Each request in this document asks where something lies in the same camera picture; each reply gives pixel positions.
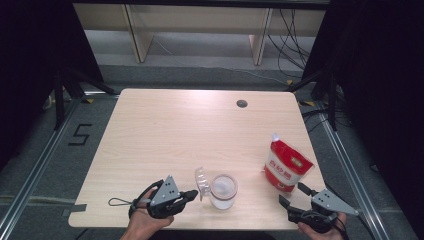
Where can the black metal stand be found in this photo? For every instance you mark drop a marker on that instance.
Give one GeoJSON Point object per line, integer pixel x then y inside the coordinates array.
{"type": "Point", "coordinates": [331, 100]}
{"type": "Point", "coordinates": [60, 100]}

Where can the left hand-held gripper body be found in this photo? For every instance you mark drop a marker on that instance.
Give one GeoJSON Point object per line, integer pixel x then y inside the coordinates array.
{"type": "Point", "coordinates": [166, 193]}

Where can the person's left hand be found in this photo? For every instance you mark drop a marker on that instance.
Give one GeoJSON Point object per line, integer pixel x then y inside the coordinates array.
{"type": "Point", "coordinates": [143, 223]}

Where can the grey tape strip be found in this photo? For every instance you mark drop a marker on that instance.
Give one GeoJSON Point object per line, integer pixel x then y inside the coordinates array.
{"type": "Point", "coordinates": [75, 209]}

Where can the aluminium floor rail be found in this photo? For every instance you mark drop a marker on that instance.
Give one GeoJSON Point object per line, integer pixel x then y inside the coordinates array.
{"type": "Point", "coordinates": [40, 160]}
{"type": "Point", "coordinates": [353, 173]}

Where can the clear glass jar with lid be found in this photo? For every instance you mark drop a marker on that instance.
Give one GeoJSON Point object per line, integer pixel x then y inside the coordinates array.
{"type": "Point", "coordinates": [221, 193]}

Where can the light wooden shelf unit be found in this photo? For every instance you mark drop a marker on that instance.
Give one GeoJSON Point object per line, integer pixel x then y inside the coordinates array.
{"type": "Point", "coordinates": [200, 18]}

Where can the black curtain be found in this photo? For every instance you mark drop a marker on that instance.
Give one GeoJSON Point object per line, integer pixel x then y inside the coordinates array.
{"type": "Point", "coordinates": [383, 83]}
{"type": "Point", "coordinates": [30, 66]}

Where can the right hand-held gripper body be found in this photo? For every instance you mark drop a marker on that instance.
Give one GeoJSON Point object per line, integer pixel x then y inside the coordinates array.
{"type": "Point", "coordinates": [330, 201]}

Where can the red and white pouch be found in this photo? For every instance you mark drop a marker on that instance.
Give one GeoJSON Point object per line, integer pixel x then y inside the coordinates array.
{"type": "Point", "coordinates": [286, 166]}

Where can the grey table grommet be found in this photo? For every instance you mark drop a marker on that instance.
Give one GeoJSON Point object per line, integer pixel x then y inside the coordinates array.
{"type": "Point", "coordinates": [242, 103]}

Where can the person's right hand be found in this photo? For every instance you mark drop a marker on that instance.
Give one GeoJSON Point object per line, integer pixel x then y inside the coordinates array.
{"type": "Point", "coordinates": [326, 236]}

